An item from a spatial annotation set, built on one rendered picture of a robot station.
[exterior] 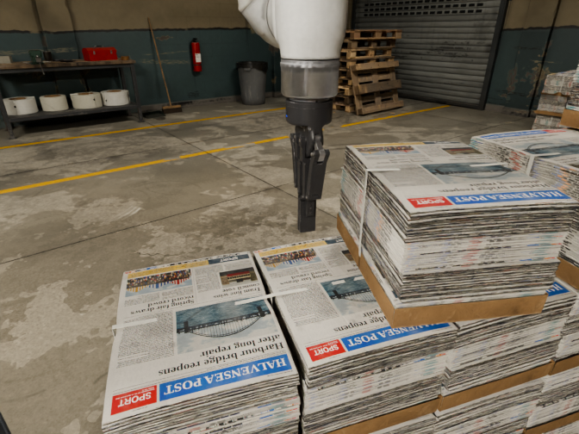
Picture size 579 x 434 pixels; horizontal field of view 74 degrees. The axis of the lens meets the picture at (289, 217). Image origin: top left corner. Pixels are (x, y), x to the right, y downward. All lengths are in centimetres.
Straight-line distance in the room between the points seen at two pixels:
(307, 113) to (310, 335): 37
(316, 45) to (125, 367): 56
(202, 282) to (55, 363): 130
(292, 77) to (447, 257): 37
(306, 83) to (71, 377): 164
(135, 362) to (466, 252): 56
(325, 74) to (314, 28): 6
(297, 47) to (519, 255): 49
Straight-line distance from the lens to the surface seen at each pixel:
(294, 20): 58
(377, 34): 727
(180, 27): 757
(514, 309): 80
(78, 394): 186
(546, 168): 95
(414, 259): 64
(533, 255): 76
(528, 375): 103
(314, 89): 59
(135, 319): 77
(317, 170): 61
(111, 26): 721
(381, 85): 713
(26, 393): 197
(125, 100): 661
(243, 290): 78
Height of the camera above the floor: 130
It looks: 26 degrees down
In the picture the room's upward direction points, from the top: straight up
